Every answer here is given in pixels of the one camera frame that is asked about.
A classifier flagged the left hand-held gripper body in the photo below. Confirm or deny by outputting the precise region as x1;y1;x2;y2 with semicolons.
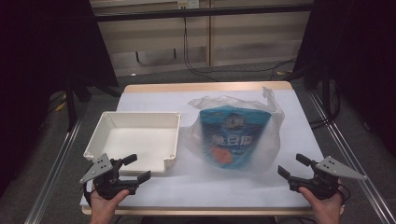
79;153;139;200

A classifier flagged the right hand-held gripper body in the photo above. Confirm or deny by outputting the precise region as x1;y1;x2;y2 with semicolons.
289;155;368;200

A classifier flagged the white plastic tray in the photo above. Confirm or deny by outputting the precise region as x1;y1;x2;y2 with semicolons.
83;111;182;175

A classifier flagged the clear plastic bag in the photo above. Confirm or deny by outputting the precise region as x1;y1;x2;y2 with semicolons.
183;87;286;175

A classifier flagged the blue snack packet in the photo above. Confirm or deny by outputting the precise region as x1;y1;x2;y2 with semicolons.
199;105;273;171

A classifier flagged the person's left hand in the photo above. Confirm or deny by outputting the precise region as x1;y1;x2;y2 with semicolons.
90;188;130;218

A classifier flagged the person's right hand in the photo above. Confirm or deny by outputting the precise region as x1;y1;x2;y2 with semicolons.
298;186;344;218

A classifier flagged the black stand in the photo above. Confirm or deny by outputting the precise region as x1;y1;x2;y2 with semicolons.
292;59;340;129
64;74;120;132

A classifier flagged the black curtain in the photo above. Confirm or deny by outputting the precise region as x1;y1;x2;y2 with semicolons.
0;0;120;188
292;0;396;157

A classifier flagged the black horizontal bar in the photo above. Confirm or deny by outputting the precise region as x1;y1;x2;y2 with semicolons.
92;3;314;22

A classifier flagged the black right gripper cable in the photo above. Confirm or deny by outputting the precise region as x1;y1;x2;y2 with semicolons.
337;183;352;206

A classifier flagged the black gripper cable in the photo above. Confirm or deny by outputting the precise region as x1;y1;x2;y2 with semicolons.
337;183;352;206
82;182;94;208

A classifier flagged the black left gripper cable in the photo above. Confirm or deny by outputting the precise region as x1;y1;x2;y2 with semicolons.
82;182;94;208

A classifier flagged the aluminium floor rail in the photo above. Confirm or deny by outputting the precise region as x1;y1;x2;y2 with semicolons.
307;90;396;224
23;102;89;224

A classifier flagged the white wall socket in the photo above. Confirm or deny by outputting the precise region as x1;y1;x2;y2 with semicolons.
177;0;200;9

